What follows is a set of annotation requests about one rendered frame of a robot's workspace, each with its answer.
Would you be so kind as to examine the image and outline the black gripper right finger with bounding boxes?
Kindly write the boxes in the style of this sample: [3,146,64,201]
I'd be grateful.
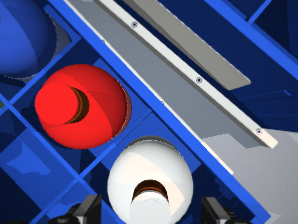
[201,197,253,224]

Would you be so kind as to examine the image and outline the blue labelled bottle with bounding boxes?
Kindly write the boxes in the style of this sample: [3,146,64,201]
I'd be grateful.
[0,0,72,82]

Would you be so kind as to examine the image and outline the red bottle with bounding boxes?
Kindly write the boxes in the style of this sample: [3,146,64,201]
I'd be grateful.
[35,64,132,150]

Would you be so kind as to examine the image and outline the white bottle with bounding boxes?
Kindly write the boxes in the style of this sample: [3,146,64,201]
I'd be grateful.
[107,135,194,224]

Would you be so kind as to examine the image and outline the blue plastic crate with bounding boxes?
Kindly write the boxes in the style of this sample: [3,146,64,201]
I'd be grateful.
[0,0,271,224]
[113,0,298,133]

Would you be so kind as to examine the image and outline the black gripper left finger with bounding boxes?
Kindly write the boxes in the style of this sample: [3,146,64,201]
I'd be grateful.
[1,195,102,224]

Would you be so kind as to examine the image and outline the green bottle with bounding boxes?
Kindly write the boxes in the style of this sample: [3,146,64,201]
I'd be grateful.
[0,100,5,109]

